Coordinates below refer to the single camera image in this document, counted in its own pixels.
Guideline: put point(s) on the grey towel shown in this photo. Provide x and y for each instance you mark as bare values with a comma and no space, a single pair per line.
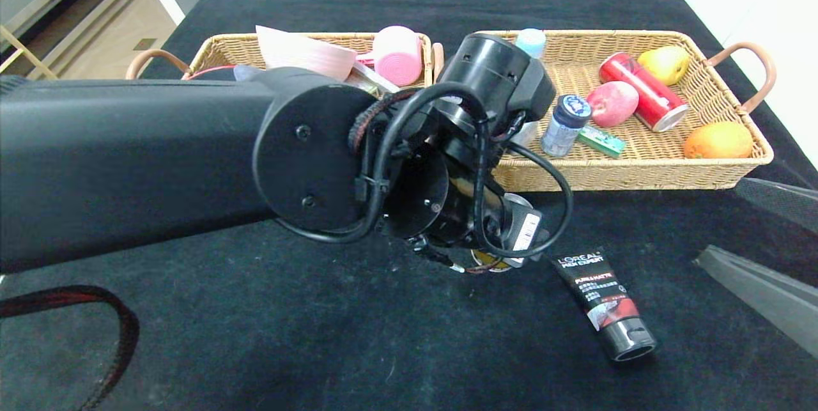
248,72

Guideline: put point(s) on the small green tin box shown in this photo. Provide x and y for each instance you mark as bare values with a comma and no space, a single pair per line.
365,86

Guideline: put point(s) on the silver tube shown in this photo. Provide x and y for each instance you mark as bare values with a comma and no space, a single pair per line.
380,78

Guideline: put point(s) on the red soda can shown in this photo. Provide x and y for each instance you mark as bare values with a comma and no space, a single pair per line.
645,94

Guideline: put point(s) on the pink bowl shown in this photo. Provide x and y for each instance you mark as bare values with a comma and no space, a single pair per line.
307,53

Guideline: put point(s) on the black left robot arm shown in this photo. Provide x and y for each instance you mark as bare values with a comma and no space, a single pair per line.
128,162

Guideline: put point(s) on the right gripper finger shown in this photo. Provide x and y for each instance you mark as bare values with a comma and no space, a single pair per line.
767,296
786,203

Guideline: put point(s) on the black face wash tube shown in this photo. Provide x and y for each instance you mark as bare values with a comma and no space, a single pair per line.
601,296

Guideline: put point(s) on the orange fruit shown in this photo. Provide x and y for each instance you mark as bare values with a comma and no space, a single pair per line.
719,140

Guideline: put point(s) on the green gum pack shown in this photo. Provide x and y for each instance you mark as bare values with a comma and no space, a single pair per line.
604,142

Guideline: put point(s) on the red cooking pot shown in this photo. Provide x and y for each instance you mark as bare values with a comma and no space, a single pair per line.
211,70

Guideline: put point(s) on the pink measuring cup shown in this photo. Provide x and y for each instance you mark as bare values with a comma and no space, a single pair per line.
399,59

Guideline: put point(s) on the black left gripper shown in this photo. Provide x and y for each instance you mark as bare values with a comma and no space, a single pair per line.
528,230

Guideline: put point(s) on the small bottle dark blue cap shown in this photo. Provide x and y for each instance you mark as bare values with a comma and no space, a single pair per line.
562,133

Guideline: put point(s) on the light wooden rack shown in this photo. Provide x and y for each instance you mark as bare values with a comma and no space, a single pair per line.
25,53

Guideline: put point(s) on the red apple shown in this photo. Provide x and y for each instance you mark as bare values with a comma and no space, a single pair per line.
613,106

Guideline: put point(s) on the clear water bottle blue cap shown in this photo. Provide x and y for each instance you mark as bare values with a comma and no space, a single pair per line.
532,40

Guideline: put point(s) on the yellow pear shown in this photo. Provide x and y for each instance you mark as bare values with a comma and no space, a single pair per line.
668,66

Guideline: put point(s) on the gold drink can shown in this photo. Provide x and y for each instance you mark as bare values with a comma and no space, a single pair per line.
489,263

